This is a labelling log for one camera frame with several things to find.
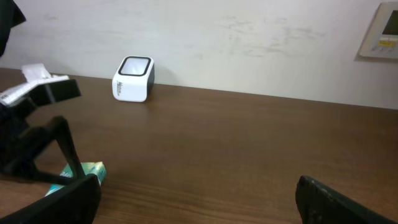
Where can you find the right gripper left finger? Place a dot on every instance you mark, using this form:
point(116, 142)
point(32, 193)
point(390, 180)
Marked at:
point(74, 203)

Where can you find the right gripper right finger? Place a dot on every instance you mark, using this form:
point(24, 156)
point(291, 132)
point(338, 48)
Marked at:
point(319, 204)

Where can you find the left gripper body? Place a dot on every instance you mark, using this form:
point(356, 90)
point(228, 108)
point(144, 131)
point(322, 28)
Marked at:
point(21, 143)

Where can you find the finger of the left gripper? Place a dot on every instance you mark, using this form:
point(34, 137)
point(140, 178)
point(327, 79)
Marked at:
point(64, 139)
point(51, 178)

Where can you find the small teal tissue pack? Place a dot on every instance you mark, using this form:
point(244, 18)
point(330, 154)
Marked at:
point(96, 168)

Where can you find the white barcode scanner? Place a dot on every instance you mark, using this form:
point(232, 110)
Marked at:
point(134, 79)

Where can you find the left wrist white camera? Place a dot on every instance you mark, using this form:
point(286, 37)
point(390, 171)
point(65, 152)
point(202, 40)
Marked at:
point(35, 75)

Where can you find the beige wall control panel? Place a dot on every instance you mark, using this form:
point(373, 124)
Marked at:
point(381, 38)

